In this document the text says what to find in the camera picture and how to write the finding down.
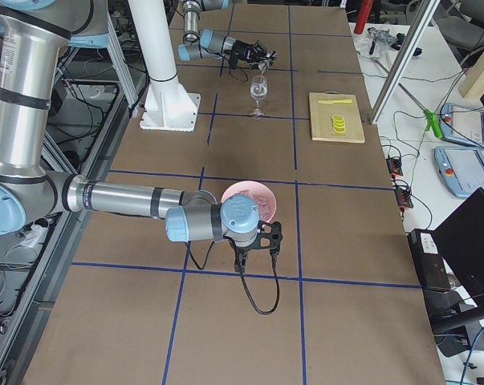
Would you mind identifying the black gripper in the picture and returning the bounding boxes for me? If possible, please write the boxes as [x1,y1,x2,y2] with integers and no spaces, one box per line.
[233,221,283,273]
[230,40,278,68]

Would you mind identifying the steel jigger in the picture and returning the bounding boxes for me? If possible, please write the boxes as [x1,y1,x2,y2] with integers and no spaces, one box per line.
[257,59,274,75]

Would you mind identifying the clear ice cubes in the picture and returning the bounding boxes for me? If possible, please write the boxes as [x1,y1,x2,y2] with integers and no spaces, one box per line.
[242,190,274,221]

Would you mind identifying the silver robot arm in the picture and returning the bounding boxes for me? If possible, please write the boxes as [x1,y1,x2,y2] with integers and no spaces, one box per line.
[0,1,283,272]
[177,0,278,72]

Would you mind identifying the clear wine glass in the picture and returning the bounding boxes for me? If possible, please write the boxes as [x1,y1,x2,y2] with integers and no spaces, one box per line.
[250,75,267,119]

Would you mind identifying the pink bowl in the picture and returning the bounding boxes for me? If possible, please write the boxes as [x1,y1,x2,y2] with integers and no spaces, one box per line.
[221,180,277,222]

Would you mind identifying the wooden cutting board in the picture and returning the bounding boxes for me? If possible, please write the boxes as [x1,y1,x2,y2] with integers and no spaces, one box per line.
[309,92,365,144]

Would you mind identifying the yellow plastic knife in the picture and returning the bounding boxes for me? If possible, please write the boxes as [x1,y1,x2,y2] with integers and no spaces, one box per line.
[317,99,352,105]

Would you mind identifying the lemon slices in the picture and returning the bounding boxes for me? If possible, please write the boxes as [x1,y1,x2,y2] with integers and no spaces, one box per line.
[331,114,347,135]

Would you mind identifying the red bottle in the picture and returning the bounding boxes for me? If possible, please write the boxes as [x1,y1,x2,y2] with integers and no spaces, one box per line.
[354,0,374,35]

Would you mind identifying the black box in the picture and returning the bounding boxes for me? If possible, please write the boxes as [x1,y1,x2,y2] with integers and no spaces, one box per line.
[407,229,450,293]

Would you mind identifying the green plastic clamp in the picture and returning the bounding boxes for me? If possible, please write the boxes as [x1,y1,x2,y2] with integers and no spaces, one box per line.
[423,109,443,140]

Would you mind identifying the black laptop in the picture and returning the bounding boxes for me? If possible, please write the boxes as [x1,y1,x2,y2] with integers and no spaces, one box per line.
[431,188,484,334]

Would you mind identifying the lower teach pendant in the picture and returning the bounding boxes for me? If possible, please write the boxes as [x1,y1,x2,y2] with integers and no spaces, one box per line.
[433,146,484,198]

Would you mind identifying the teach pendant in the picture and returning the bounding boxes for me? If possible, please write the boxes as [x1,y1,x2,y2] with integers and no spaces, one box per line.
[433,146,484,198]
[440,103,484,148]

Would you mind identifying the upper teach pendant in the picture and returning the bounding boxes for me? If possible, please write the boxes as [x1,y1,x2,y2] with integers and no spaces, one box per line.
[440,103,484,148]

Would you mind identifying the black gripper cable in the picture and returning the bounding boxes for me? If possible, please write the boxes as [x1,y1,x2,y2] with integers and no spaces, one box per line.
[185,236,283,315]

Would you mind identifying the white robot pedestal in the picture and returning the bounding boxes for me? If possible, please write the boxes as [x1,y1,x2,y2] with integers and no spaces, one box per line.
[128,0,201,132]

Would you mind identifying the aluminium frame post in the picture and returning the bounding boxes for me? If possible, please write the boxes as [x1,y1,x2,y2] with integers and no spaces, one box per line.
[370,0,440,124]

